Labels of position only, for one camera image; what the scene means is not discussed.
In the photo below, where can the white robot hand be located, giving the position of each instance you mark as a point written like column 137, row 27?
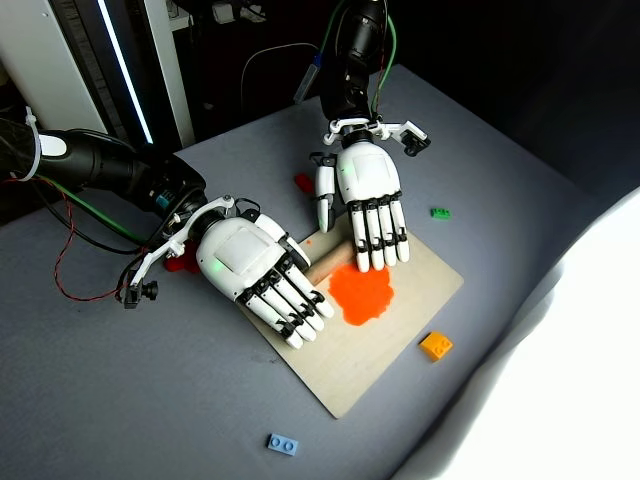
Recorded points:
column 235, row 255
column 370, row 172

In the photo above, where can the wooden rolling pin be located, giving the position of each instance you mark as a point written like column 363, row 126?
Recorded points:
column 327, row 265

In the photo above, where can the red toy block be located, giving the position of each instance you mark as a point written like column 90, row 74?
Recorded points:
column 177, row 263

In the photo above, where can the small red toy brick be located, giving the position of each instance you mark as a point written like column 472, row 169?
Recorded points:
column 301, row 182

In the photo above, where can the green flat toy brick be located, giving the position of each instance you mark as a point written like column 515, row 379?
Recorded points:
column 442, row 213

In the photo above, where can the grey USB dongle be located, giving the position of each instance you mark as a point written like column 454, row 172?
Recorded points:
column 306, row 82

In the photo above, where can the flat orange play dough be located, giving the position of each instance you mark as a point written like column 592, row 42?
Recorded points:
column 362, row 295

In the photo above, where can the grey table cloth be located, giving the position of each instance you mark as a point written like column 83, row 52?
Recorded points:
column 150, row 400

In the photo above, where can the light wooden board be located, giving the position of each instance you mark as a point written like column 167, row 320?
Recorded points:
column 375, row 360

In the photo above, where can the yellow toy brick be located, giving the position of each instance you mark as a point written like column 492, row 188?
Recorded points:
column 436, row 346

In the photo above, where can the blue flat toy brick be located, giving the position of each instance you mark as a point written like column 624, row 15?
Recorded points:
column 282, row 444

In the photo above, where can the white light strip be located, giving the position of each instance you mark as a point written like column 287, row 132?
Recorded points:
column 125, row 75

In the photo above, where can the white zip tie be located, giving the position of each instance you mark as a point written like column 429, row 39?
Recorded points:
column 36, row 150

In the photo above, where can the white tower cabinet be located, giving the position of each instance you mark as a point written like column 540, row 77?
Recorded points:
column 50, row 60

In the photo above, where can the white backdrop sheet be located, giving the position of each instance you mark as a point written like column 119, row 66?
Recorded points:
column 550, row 375

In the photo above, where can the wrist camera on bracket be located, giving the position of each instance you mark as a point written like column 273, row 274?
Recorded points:
column 145, row 290
column 415, row 142

